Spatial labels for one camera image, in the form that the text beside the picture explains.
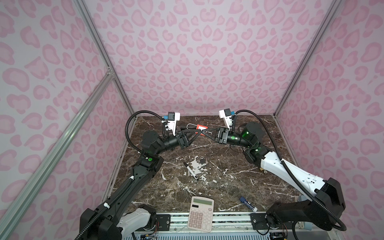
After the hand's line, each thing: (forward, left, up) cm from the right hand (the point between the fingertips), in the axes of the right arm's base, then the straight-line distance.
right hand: (205, 134), depth 60 cm
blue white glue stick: (-17, -22, -36) cm, 46 cm away
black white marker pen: (+1, +8, -38) cm, 39 cm away
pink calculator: (-23, +2, -36) cm, 43 cm away
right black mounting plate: (-24, -27, -39) cm, 53 cm away
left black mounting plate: (-25, +20, -38) cm, 50 cm away
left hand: (+1, +2, +1) cm, 3 cm away
